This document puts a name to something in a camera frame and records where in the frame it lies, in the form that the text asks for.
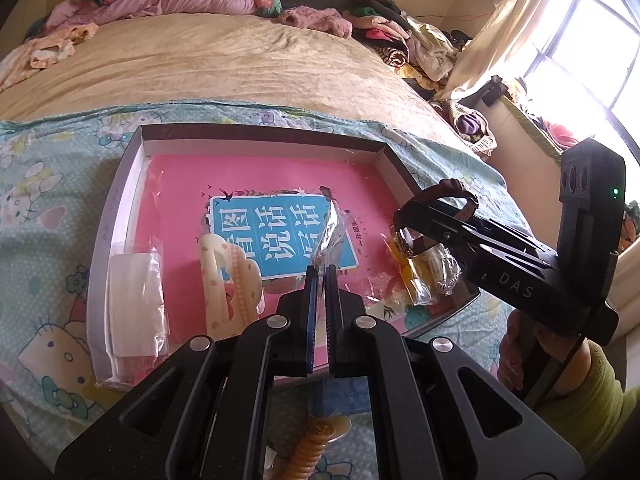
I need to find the person's right forearm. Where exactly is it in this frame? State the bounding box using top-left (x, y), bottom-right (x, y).
top-left (535, 337), bottom-right (628, 461)

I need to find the pink patterned garment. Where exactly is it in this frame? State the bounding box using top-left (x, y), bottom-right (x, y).
top-left (0, 22), bottom-right (98, 92)

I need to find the green sill cloth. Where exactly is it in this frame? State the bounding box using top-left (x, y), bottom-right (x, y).
top-left (500, 92), bottom-right (571, 161)

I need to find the pink cloth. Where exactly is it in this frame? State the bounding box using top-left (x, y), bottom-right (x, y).
top-left (542, 119), bottom-right (581, 151)

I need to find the pearl bracelet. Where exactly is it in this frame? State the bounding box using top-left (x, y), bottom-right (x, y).
top-left (425, 250), bottom-right (462, 295)

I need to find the cream curtain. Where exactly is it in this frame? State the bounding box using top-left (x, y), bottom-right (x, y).
top-left (432, 0), bottom-right (583, 103)

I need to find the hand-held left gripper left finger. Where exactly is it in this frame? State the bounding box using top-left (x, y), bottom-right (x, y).
top-left (55, 264), bottom-right (321, 480)

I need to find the earring card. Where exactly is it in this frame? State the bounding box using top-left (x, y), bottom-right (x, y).
top-left (106, 244), bottom-right (170, 378)

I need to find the window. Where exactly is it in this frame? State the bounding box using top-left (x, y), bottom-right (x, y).
top-left (520, 0), bottom-right (640, 116)

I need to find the pile of clothes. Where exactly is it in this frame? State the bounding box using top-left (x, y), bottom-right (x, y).
top-left (345, 0), bottom-right (468, 93)

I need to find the purple garment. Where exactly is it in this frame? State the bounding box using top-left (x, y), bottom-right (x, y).
top-left (430, 100), bottom-right (498, 157)

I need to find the cat printed blanket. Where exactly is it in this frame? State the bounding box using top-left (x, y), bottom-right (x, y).
top-left (0, 102), bottom-right (531, 480)

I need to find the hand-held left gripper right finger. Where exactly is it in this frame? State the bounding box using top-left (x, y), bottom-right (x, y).
top-left (322, 264), bottom-right (586, 480)

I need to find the beige bedspread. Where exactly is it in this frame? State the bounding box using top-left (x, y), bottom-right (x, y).
top-left (0, 12), bottom-right (436, 126)

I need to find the orange spiral hair tie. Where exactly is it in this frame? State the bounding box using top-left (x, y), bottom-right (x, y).
top-left (287, 419), bottom-right (352, 480)

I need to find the cream hair claw clip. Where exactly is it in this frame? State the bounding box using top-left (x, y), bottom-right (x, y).
top-left (196, 232), bottom-right (266, 333)

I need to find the yellow clip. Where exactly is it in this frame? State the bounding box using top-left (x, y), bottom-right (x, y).
top-left (384, 237), bottom-right (437, 307)

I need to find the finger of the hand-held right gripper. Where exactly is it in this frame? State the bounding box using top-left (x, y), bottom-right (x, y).
top-left (394, 196), bottom-right (557, 272)
top-left (466, 256), bottom-right (563, 335)

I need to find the pink fuzzy garment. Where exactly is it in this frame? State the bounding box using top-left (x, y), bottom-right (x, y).
top-left (276, 6), bottom-right (354, 40)

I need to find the grey cardboard box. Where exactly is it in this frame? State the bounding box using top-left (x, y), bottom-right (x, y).
top-left (86, 124), bottom-right (481, 392)

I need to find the person's right hand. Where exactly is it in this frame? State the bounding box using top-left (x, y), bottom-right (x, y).
top-left (497, 310), bottom-right (541, 396)

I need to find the brown strap wristwatch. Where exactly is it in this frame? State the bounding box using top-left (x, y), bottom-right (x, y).
top-left (391, 178), bottom-right (479, 261)

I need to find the dark hair tie bag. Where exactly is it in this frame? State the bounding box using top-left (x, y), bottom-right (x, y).
top-left (306, 187), bottom-right (351, 273)

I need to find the small clear plastic bag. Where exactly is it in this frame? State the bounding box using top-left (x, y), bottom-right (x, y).
top-left (364, 272), bottom-right (401, 311)

